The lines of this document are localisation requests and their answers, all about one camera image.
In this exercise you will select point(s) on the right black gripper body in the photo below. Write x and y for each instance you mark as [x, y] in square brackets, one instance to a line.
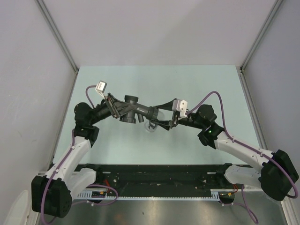
[186, 121]

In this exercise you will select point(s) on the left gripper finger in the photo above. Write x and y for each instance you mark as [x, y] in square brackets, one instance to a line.
[119, 99]
[123, 108]

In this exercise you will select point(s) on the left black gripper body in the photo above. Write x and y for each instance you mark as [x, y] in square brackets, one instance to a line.
[108, 108]

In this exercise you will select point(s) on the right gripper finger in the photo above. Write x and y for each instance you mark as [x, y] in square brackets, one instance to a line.
[165, 124]
[166, 106]

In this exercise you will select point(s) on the clear plastic threaded connector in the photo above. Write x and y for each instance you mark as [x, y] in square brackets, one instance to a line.
[150, 125]

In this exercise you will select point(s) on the dark grey pipe fitting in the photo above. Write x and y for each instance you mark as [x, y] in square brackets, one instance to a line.
[150, 113]

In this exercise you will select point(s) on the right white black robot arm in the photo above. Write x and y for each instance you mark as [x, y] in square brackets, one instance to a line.
[273, 172]

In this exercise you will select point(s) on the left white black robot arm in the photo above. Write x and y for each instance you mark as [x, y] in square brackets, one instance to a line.
[54, 192]

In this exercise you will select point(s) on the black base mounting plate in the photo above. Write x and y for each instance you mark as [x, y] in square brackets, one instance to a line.
[162, 180]

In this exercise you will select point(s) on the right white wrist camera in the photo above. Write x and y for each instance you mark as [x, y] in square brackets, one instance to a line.
[181, 107]

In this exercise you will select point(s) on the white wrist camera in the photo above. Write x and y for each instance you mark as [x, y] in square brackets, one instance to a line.
[100, 88]
[181, 107]

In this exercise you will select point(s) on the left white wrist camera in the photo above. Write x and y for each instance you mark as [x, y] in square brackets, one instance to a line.
[100, 88]

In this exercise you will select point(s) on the white slotted cable duct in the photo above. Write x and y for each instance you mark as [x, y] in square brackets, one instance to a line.
[95, 195]

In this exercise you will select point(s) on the left aluminium frame post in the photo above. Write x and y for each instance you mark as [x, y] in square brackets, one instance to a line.
[56, 33]

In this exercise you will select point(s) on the aluminium frame post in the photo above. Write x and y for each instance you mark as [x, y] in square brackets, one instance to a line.
[262, 32]
[56, 33]

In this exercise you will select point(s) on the right aluminium frame post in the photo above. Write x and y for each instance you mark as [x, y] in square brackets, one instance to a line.
[262, 32]

